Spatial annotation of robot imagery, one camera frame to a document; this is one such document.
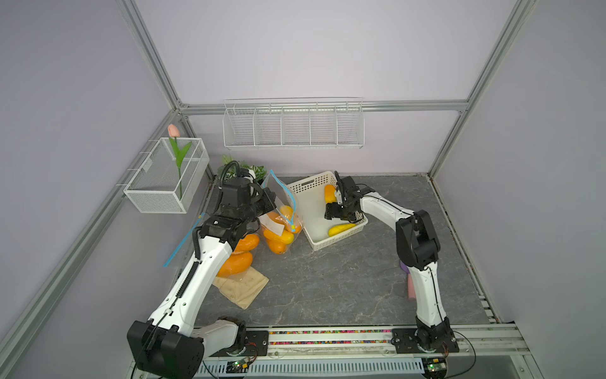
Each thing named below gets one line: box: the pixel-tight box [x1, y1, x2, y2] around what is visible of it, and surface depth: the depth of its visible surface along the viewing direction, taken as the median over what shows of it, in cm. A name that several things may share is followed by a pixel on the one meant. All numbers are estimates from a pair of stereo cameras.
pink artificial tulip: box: [167, 123, 193, 200], surface depth 82 cm
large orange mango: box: [216, 251, 254, 278], surface depth 86 cm
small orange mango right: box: [233, 233, 260, 253], surface depth 89 cm
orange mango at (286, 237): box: [263, 228, 295, 244], surface depth 88 cm
